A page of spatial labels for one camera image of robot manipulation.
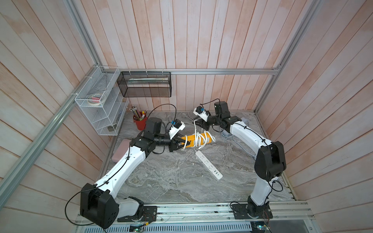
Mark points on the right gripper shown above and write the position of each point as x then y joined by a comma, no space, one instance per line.
203,123

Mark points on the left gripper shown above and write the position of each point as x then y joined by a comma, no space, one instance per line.
174,144

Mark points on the yellow power strip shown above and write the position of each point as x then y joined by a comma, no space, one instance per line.
197,141

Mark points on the white power strip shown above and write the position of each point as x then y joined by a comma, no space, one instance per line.
214,171

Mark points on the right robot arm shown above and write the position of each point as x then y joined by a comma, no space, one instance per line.
269,155

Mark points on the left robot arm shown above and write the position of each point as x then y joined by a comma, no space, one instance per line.
99,203

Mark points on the red metal pencil cup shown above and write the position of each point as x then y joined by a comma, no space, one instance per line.
140,122

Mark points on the pencils and pens bundle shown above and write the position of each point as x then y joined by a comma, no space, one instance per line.
138,114

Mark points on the pink case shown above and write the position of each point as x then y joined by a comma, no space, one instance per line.
121,150

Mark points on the tape roll on shelf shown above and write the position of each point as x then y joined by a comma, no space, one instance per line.
96,99

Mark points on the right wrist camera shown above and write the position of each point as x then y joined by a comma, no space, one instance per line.
202,113

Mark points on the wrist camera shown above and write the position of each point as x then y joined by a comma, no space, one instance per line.
202,113
177,125

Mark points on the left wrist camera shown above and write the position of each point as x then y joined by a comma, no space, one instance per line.
177,125

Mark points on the black mesh wall basket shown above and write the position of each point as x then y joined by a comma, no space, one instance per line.
145,84

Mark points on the white wire mesh shelf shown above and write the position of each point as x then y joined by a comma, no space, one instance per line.
107,118

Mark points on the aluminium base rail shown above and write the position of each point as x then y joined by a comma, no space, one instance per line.
282,217

